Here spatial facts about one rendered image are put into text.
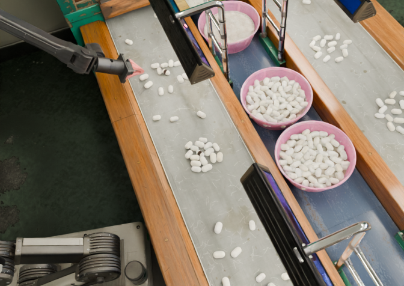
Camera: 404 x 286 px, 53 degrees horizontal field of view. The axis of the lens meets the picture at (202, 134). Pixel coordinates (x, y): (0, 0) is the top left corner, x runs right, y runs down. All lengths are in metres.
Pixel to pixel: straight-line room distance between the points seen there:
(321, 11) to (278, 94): 0.48
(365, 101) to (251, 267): 0.74
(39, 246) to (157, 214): 0.36
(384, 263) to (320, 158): 0.38
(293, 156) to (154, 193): 0.49
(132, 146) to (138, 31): 0.61
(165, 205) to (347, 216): 0.60
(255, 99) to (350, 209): 0.52
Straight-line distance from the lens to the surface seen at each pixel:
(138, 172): 1.43
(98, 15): 1.98
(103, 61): 1.52
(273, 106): 1.56
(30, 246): 1.34
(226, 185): 1.39
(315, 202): 1.45
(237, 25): 1.86
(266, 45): 1.80
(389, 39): 1.81
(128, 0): 1.91
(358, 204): 1.48
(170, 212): 1.35
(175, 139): 1.50
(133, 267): 1.54
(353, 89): 1.64
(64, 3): 1.91
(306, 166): 1.44
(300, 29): 1.83
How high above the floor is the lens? 2.00
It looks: 57 degrees down
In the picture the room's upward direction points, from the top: 11 degrees counter-clockwise
